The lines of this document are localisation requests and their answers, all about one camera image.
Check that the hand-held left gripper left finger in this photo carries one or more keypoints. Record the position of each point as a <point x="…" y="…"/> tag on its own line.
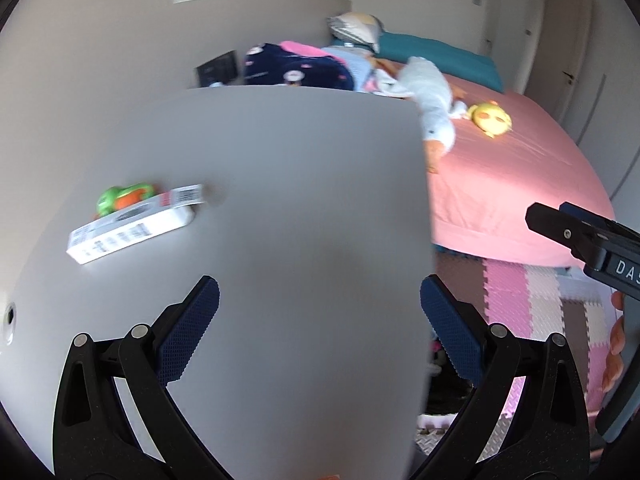
<point x="190" y="330"/>

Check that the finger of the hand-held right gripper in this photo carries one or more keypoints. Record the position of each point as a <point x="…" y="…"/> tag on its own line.
<point x="600" y="220"/>
<point x="565" y="230"/>

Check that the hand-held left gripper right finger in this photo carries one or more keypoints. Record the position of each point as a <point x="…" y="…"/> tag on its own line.
<point x="450" y="330"/>

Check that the person's right hand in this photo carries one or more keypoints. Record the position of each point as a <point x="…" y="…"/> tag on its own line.
<point x="616" y="345"/>

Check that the pink bed sheet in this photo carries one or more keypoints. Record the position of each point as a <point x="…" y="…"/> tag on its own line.
<point x="515" y="185"/>

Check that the pink and white foam mat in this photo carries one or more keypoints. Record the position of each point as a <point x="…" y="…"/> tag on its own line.
<point x="540" y="300"/>

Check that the white cardboard box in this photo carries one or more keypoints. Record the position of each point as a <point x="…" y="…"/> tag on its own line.
<point x="130" y="230"/>

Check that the yellow plush toy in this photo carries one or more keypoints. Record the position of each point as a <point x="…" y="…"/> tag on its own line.
<point x="492" y="119"/>

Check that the green toy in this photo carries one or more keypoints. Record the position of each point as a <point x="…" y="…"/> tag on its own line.
<point x="112" y="199"/>

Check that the beige room door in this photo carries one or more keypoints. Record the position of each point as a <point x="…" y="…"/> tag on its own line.
<point x="565" y="45"/>

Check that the white garment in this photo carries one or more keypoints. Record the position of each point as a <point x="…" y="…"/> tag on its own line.
<point x="430" y="95"/>

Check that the teal pillow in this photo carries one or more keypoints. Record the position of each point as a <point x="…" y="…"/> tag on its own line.
<point x="440" y="57"/>

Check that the white wardrobe door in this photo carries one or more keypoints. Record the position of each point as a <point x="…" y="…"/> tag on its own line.
<point x="515" y="20"/>

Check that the light blue cloth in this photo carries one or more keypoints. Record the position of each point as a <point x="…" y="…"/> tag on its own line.
<point x="350" y="67"/>

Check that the navy printed blanket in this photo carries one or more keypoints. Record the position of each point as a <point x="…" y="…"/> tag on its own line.
<point x="285" y="67"/>

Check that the plaid pillow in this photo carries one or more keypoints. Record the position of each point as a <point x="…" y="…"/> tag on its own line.
<point x="355" y="30"/>

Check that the pink cloth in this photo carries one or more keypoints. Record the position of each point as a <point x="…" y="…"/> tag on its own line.
<point x="300" y="49"/>

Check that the black wall socket panel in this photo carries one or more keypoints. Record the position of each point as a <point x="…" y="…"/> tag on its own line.
<point x="217" y="69"/>

